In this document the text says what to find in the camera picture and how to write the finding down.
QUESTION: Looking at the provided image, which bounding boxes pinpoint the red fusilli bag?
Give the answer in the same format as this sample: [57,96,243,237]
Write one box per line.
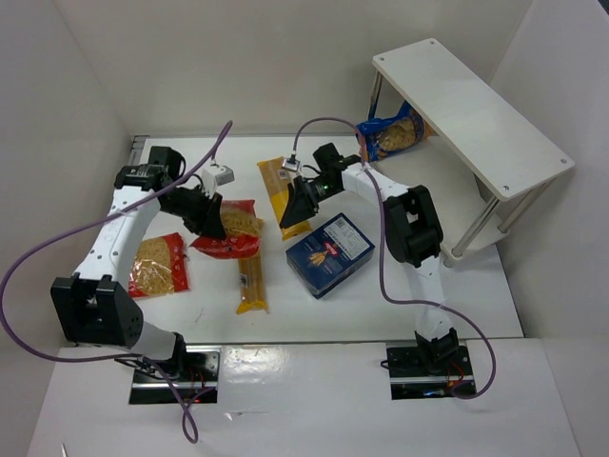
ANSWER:
[128,232,189,298]
[189,199,262,260]

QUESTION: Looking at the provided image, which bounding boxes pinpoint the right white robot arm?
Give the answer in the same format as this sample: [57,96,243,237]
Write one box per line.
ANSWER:
[280,143,443,273]

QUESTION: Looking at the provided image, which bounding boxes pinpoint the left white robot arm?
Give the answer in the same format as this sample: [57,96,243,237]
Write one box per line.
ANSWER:
[50,147,234,372]

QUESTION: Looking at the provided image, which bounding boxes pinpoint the blue Barilla pasta box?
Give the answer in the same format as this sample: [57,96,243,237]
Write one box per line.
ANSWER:
[285,213,375,299]

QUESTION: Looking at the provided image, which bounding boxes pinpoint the blue pasta bag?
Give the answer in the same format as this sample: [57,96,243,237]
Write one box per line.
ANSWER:
[358,101,434,162]

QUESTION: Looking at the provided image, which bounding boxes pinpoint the white two-tier shelf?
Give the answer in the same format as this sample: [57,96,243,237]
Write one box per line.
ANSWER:
[371,38,574,267]

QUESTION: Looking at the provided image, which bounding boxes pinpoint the yellow spaghetti pack right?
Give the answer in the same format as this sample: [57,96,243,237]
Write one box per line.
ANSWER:
[257,157,312,241]

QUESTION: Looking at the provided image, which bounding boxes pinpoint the yellow spaghetti pack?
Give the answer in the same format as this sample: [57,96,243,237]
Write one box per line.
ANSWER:
[236,218,268,315]
[257,157,312,241]

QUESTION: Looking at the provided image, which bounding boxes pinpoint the yellow spaghetti pack left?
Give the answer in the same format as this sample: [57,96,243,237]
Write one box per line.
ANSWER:
[236,218,268,315]

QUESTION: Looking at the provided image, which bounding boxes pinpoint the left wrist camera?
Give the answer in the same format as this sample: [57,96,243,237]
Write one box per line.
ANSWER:
[200,161,235,197]

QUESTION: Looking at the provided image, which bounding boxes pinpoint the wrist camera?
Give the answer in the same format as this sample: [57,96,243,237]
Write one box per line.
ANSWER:
[200,161,235,197]
[282,154,302,173]

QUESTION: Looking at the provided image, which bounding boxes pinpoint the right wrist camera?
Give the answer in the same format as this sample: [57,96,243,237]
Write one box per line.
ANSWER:
[282,154,302,173]

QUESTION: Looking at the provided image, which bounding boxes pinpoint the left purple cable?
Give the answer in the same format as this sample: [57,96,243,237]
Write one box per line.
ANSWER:
[0,119,234,445]

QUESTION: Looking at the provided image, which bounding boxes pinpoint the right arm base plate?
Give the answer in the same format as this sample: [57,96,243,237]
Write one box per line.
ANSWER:
[380,345,477,400]

